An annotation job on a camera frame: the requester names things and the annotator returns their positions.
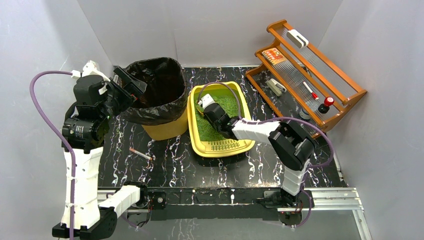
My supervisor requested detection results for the yellow litter box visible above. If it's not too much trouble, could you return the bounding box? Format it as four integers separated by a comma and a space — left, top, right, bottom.
187, 81, 255, 158

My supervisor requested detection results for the black trash bag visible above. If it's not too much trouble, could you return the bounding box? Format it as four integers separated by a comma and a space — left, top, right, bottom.
120, 57, 189, 126

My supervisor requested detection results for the yellow trash bin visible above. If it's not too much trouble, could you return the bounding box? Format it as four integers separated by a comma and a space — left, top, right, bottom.
142, 108, 189, 141

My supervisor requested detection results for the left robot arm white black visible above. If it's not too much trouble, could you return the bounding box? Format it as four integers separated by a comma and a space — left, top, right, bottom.
52, 61, 150, 240

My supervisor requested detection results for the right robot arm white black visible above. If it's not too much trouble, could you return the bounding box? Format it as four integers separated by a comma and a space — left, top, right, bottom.
200, 101, 316, 200

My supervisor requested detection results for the green cat litter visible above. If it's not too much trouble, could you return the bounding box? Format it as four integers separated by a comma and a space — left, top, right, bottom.
193, 87, 238, 142

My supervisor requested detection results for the grey white stapler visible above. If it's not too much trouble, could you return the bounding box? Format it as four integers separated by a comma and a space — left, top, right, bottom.
266, 78, 287, 97

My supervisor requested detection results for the white marker pen on table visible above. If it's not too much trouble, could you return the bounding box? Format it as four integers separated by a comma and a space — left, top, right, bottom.
129, 148, 153, 161

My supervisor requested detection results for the small blue white jar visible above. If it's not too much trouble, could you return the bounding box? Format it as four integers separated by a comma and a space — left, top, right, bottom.
299, 108, 311, 121

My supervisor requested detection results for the wooden shelf rack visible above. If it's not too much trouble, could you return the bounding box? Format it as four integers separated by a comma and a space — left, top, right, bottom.
246, 19, 367, 133

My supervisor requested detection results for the orange card packet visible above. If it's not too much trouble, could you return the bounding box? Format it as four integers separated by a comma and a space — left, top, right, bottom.
261, 47, 287, 65

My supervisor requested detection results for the red capped marker on shelf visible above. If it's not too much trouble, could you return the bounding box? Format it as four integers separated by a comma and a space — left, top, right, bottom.
302, 81, 319, 100

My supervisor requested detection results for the red black stamp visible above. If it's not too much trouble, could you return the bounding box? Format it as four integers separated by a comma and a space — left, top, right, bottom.
317, 96, 335, 114

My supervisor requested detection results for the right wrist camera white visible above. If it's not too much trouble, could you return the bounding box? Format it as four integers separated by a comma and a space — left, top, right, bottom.
197, 94, 215, 110

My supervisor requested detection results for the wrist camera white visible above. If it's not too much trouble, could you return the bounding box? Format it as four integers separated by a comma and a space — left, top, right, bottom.
197, 94, 215, 110
71, 60, 111, 82

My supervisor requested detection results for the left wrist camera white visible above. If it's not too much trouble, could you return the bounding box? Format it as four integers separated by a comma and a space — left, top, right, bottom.
71, 60, 111, 82

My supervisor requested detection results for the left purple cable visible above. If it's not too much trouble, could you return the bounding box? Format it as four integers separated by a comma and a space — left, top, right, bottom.
29, 70, 82, 240

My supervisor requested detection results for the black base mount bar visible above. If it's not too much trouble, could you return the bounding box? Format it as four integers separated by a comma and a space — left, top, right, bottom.
129, 187, 315, 225

